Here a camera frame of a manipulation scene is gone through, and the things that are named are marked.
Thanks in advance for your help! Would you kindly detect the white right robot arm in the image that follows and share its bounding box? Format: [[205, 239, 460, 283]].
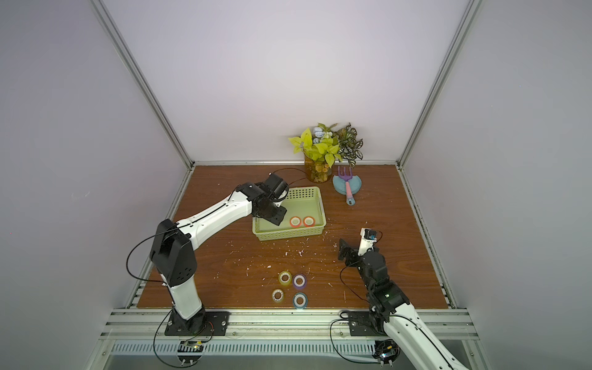
[[338, 239, 466, 369]]

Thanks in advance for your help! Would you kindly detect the amber vase with flowers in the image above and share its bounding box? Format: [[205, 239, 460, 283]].
[[288, 123, 364, 183]]

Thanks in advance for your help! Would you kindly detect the purple tape roll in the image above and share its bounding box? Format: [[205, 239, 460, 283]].
[[292, 274, 307, 290]]

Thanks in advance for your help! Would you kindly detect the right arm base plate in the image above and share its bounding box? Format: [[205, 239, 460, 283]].
[[340, 311, 415, 338]]

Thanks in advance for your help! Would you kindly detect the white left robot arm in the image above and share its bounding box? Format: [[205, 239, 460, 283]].
[[150, 174, 290, 331]]

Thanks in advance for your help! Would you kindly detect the yellow tape roll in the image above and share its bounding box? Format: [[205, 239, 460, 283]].
[[278, 271, 293, 286]]

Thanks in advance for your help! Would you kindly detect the red tape roll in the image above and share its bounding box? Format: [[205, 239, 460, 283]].
[[290, 216, 302, 228], [302, 216, 316, 228]]

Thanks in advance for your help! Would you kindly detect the clear tape roll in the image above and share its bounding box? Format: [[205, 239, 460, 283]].
[[272, 289, 285, 303]]

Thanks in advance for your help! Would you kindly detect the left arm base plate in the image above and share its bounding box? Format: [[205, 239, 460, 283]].
[[164, 309, 231, 337]]

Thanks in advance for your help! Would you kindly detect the controller board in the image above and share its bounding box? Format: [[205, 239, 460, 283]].
[[372, 339, 401, 366], [177, 341, 205, 367]]

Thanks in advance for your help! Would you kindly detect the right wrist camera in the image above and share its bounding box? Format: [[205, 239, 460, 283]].
[[362, 228, 378, 243]]

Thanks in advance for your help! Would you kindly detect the left controller board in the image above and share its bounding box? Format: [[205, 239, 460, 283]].
[[177, 341, 205, 367]]

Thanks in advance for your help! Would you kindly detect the right controller board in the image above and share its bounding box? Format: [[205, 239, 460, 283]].
[[372, 339, 401, 366]]

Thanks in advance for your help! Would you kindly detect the green perforated storage basket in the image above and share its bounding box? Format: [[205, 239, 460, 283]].
[[252, 187, 327, 241]]

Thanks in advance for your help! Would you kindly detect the purple pink toy rake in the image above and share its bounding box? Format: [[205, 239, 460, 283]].
[[338, 166, 356, 206]]

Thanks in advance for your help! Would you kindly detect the blue tape roll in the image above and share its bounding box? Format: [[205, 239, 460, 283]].
[[292, 292, 308, 309]]

